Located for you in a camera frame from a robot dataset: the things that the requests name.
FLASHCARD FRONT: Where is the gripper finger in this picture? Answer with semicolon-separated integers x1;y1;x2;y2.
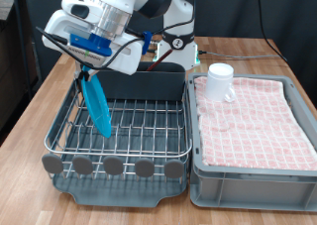
74;63;84;82
82;67;92;84

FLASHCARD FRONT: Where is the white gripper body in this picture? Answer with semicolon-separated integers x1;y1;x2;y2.
42;9;144;76

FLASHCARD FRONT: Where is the reddish brown wooden spoon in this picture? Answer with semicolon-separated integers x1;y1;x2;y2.
146;48;173;72

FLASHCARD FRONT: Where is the blue plastic plate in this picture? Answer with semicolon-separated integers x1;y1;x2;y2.
80;64;113;139

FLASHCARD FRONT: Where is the grey dish drying rack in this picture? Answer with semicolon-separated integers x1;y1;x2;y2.
52;77;191;208

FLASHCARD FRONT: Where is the dark grey cutlery holder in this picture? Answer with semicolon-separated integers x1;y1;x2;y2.
75;60;186;102

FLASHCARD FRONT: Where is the black metal pole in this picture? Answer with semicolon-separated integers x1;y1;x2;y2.
11;0;34;100

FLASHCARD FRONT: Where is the dark backdrop curtain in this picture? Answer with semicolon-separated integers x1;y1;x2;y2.
19;0;317;107

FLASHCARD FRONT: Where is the white plastic mug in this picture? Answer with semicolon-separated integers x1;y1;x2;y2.
204;62;237;104

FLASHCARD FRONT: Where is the pink checked towel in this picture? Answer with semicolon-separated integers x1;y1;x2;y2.
193;75;317;171

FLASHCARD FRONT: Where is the grey plastic crate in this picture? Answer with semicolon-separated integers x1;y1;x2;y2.
186;72;317;213

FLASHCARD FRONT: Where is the blue cable clip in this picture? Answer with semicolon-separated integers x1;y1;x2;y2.
142;30;154;56

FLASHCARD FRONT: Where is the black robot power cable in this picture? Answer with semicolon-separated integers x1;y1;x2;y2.
148;36;163;55

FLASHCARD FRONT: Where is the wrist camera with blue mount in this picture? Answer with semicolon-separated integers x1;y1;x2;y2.
67;32;114;63

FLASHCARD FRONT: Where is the black camera cable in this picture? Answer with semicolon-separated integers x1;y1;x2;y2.
35;0;199;70

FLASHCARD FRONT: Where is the metal wire dish rack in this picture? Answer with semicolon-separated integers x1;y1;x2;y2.
44;75;193;180

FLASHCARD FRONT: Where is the thin grey cable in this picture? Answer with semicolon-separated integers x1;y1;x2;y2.
197;50;281;59

